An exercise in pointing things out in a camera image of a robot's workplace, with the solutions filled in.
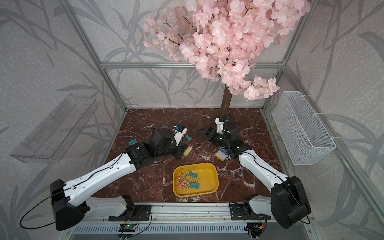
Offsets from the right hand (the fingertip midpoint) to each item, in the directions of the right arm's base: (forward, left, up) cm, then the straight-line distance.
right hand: (201, 133), depth 79 cm
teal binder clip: (-15, +5, -21) cm, 26 cm away
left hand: (-9, +6, +1) cm, 11 cm away
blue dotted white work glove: (-1, -14, -22) cm, 25 cm away
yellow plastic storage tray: (-15, -4, -22) cm, 27 cm away
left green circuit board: (-39, +36, -22) cm, 58 cm away
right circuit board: (-41, -24, -22) cm, 52 cm away
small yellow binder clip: (-11, +6, 0) cm, 13 cm away
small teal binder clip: (+8, +47, -21) cm, 52 cm away
